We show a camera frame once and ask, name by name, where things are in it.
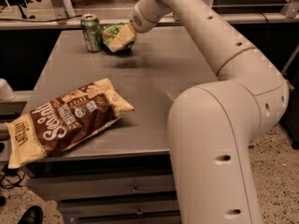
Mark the black shoe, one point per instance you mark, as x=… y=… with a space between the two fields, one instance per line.
x=33 y=215

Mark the white cylindrical object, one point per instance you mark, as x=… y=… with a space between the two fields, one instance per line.
x=6 y=92

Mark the brown and yellow snack bag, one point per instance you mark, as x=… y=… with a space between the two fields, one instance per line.
x=64 y=122

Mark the grey metal rail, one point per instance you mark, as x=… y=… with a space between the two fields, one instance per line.
x=7 y=24

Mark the grey drawer cabinet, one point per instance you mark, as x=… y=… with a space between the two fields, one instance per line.
x=123 y=174

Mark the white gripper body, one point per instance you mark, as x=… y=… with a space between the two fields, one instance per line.
x=135 y=22

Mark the green soda can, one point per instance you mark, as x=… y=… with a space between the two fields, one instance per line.
x=92 y=32

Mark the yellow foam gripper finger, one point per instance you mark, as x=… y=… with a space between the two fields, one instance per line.
x=122 y=35

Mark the green rice chip bag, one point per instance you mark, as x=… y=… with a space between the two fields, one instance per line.
x=107 y=35

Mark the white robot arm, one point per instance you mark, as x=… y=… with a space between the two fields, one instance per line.
x=211 y=126

